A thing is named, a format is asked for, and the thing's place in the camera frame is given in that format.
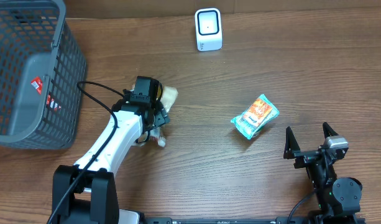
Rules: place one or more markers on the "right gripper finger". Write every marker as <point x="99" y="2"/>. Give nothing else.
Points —
<point x="292" y="148"/>
<point x="328" y="131"/>

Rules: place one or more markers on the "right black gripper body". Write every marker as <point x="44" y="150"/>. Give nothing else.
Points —
<point x="310" y="154"/>

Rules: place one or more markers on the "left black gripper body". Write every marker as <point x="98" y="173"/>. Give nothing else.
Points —
<point x="161" y="117"/>

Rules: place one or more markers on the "beige Pantree snack pouch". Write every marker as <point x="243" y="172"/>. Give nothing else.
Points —
<point x="169" y="95"/>

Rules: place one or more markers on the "teal orange tissue pack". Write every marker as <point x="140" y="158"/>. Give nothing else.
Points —
<point x="255" y="117"/>

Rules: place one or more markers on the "red stick sachet pack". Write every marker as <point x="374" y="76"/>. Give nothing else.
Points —
<point x="37" y="83"/>

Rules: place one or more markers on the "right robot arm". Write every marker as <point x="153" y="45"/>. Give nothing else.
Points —
<point x="338" y="198"/>

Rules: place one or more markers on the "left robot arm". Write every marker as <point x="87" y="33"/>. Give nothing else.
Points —
<point x="86" y="191"/>

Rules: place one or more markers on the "white barcode scanner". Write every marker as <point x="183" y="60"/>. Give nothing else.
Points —
<point x="209" y="31"/>

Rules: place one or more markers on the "grey plastic mesh basket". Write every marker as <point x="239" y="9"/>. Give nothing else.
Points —
<point x="36" y="41"/>

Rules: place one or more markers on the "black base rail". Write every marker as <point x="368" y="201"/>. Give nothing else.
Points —
<point x="278" y="220"/>

